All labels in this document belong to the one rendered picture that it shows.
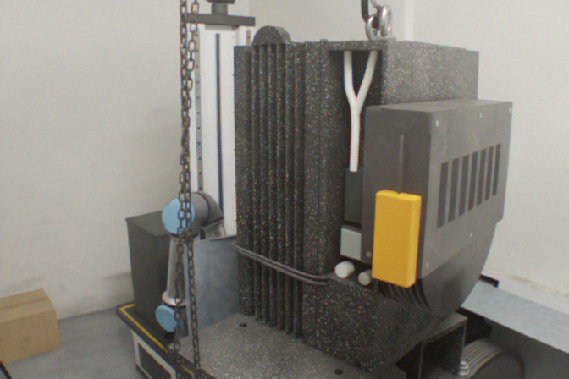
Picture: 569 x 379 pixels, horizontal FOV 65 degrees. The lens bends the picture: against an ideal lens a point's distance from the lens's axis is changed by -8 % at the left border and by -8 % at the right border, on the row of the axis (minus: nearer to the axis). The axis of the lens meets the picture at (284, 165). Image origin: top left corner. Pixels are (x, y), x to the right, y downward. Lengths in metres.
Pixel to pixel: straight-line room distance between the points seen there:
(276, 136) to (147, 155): 2.14
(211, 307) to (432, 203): 0.89
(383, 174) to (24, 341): 2.48
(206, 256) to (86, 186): 1.79
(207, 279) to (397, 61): 0.88
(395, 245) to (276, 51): 0.53
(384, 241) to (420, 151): 0.17
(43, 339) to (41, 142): 1.14
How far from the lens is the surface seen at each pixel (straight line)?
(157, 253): 2.22
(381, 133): 0.86
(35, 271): 3.26
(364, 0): 1.12
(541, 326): 1.95
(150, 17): 3.21
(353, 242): 1.06
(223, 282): 1.53
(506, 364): 1.95
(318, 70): 1.02
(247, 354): 1.19
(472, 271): 1.17
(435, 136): 0.83
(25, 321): 2.96
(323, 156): 1.03
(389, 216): 0.84
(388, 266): 0.87
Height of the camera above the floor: 1.55
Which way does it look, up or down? 11 degrees down
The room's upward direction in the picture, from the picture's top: straight up
